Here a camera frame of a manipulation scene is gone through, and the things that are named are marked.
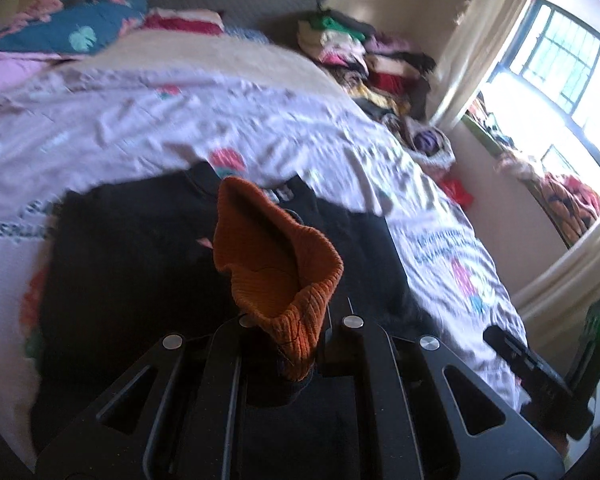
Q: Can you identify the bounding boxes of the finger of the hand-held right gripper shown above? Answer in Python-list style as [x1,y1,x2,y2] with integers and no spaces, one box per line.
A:
[482,326,574,402]

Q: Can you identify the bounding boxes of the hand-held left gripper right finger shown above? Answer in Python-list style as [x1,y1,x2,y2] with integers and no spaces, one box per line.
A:
[321,311,567,480]

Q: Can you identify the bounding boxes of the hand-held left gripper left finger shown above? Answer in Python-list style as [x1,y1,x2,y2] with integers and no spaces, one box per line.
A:
[34,312,255,480]

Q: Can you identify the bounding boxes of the orange knit beanie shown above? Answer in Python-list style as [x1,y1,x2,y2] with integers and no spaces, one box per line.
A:
[212,176,345,383]

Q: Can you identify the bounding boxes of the black shirt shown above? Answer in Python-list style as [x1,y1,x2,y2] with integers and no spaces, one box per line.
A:
[30,160,441,480]

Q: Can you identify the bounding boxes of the dark clothes on sill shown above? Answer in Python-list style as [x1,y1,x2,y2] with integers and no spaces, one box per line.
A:
[466,96,522,147]

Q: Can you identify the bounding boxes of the pile of folded clothes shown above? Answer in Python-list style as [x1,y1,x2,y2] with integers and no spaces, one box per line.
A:
[297,7,438,122]

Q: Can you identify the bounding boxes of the cream curtain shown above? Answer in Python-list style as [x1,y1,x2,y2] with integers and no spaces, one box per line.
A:
[426,0,547,132]
[509,209,600,332]

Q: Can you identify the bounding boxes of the orange patterned cloth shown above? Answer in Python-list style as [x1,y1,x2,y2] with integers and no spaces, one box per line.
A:
[536,171,600,247]

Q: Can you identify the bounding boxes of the red plastic bag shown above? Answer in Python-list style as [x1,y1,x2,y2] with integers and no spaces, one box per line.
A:
[437,172,476,207]

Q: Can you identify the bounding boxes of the pale pink cloth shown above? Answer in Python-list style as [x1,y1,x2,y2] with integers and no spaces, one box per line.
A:
[494,151,547,182]

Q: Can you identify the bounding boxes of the bag with purple cloth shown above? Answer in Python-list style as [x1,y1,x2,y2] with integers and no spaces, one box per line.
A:
[399,116,457,181]

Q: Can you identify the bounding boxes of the pink printed blanket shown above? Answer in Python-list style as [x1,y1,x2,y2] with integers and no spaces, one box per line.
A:
[0,60,531,466]

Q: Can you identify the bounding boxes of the beige blanket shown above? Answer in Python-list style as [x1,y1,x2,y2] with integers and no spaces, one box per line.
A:
[75,34,361,108]

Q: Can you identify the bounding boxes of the barred window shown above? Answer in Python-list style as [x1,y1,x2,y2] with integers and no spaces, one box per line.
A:
[480,0,600,192]

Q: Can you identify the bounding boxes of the blue patterned cloth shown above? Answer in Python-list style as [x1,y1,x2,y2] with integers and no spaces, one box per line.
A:
[224,26,272,45]

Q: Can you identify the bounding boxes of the red and cream folded cloth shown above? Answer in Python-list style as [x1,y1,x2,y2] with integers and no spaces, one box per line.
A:
[142,7,226,37]

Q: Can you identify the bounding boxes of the blue leaf print pillow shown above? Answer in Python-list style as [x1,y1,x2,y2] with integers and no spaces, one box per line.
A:
[0,0,148,56]

